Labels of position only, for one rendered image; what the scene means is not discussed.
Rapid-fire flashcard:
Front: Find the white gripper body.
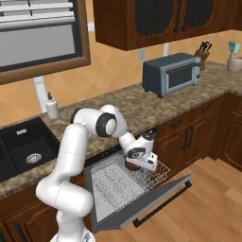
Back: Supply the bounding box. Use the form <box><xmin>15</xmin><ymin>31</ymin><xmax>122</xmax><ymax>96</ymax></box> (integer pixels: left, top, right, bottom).
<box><xmin>127</xmin><ymin>155</ymin><xmax>158</xmax><ymax>172</ymax></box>

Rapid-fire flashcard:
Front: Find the dark brown bowl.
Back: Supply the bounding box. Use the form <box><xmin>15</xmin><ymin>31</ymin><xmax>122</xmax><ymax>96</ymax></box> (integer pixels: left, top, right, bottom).
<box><xmin>125</xmin><ymin>159</ymin><xmax>142</xmax><ymax>172</ymax></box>

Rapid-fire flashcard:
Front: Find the wooden cupboard door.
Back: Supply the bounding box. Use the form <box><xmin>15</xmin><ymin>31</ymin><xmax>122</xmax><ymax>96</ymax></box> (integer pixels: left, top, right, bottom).
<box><xmin>182</xmin><ymin>115</ymin><xmax>222</xmax><ymax>169</ymax></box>
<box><xmin>154</xmin><ymin>127</ymin><xmax>191</xmax><ymax>180</ymax></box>

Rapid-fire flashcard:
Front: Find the grey dishwasher door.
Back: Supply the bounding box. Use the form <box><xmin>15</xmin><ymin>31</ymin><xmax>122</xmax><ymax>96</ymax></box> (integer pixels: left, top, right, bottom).
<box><xmin>82</xmin><ymin>150</ymin><xmax>196</xmax><ymax>234</ymax></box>

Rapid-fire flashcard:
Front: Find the wooden drawer front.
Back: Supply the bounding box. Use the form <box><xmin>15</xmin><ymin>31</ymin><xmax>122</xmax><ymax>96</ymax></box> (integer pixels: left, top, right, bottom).
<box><xmin>189</xmin><ymin>97</ymin><xmax>225</xmax><ymax>120</ymax></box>
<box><xmin>156</xmin><ymin>110</ymin><xmax>192</xmax><ymax>134</ymax></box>

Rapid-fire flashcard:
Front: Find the grey toaster oven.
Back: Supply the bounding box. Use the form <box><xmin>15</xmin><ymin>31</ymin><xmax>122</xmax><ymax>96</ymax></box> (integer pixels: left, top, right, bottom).
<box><xmin>141</xmin><ymin>52</ymin><xmax>202</xmax><ymax>99</ymax></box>

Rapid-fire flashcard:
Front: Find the wooden corner cupboard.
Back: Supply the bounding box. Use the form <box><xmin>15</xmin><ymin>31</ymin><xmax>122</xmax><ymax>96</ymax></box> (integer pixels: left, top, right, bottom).
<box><xmin>218</xmin><ymin>92</ymin><xmax>242</xmax><ymax>173</ymax></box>

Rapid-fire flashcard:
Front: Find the white soap dispenser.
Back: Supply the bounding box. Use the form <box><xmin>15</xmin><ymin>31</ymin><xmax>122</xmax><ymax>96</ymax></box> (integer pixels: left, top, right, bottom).
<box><xmin>44</xmin><ymin>92</ymin><xmax>61</xmax><ymax>120</ymax></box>

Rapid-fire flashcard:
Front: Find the black sink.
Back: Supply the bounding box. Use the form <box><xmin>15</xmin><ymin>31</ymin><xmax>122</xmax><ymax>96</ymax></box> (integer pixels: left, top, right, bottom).
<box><xmin>0</xmin><ymin>116</ymin><xmax>61</xmax><ymax>184</ymax></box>

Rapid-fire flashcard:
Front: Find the wooden knife block with knives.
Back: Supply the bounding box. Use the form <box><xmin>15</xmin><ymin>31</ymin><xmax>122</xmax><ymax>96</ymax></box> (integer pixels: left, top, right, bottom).
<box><xmin>194</xmin><ymin>40</ymin><xmax>214</xmax><ymax>72</ymax></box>

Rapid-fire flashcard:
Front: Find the white tap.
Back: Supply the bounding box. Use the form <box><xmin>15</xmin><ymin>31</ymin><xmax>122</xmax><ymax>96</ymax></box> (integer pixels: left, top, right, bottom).
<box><xmin>32</xmin><ymin>76</ymin><xmax>49</xmax><ymax>114</ymax></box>

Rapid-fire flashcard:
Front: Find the beige utensil pot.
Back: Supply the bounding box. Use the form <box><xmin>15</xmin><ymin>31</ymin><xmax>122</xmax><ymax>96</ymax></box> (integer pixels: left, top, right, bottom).
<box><xmin>226</xmin><ymin>56</ymin><xmax>242</xmax><ymax>74</ymax></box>

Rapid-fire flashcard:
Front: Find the wooden cupboard under sink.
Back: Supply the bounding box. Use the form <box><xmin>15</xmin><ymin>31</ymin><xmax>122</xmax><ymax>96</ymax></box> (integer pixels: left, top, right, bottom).
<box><xmin>0</xmin><ymin>172</ymin><xmax>93</xmax><ymax>242</ymax></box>

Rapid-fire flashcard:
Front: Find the teal spatula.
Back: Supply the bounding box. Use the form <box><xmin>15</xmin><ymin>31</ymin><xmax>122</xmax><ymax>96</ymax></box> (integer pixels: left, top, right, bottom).
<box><xmin>228</xmin><ymin>40</ymin><xmax>242</xmax><ymax>60</ymax></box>

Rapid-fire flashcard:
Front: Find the window with white blinds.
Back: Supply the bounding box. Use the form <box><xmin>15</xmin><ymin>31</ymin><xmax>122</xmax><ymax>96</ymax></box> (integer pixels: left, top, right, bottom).
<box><xmin>0</xmin><ymin>0</ymin><xmax>92</xmax><ymax>86</ymax></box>

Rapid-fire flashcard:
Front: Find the wire dishwasher rack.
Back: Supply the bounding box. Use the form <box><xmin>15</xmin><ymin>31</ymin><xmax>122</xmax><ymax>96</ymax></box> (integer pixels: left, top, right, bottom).
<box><xmin>90</xmin><ymin>150</ymin><xmax>171</xmax><ymax>191</ymax></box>

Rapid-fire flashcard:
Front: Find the black dishwasher door handle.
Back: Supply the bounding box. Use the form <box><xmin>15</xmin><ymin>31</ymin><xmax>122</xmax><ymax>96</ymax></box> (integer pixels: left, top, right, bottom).
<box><xmin>131</xmin><ymin>181</ymin><xmax>193</xmax><ymax>229</ymax></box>

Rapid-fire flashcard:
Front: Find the black cupboard door handle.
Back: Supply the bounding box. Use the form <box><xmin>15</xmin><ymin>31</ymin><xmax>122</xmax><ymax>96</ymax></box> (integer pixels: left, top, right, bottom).
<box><xmin>187</xmin><ymin>126</ymin><xmax>195</xmax><ymax>149</ymax></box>
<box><xmin>181</xmin><ymin>128</ymin><xmax>190</xmax><ymax>152</ymax></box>

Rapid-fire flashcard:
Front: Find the white wall socket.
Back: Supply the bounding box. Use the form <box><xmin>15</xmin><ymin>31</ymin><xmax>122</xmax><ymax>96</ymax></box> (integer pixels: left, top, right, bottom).
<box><xmin>162</xmin><ymin>43</ymin><xmax>170</xmax><ymax>58</ymax></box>
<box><xmin>138</xmin><ymin>47</ymin><xmax>147</xmax><ymax>64</ymax></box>

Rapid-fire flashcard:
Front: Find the dark wooden wall cupboard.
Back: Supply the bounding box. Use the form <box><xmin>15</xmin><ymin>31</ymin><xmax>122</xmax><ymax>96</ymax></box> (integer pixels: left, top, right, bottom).
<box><xmin>92</xmin><ymin>0</ymin><xmax>242</xmax><ymax>52</ymax></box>

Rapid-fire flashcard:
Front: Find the black cupboard handle under sink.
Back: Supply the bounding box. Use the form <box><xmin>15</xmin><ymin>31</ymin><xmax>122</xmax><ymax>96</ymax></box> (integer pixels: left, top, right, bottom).
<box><xmin>12</xmin><ymin>220</ymin><xmax>28</xmax><ymax>242</ymax></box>

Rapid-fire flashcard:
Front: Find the black wall cupboard handle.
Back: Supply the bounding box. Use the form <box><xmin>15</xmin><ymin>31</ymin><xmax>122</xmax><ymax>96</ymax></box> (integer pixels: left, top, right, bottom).
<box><xmin>181</xmin><ymin>0</ymin><xmax>188</xmax><ymax>32</ymax></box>
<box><xmin>173</xmin><ymin>0</ymin><xmax>182</xmax><ymax>34</ymax></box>

